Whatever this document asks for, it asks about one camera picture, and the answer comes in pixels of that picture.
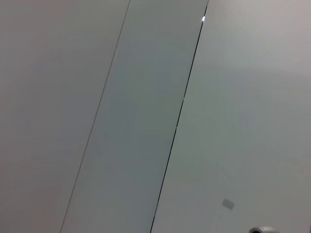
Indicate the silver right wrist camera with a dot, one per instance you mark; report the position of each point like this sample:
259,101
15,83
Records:
264,230

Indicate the small grey wall sticker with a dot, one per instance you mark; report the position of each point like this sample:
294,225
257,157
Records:
228,203

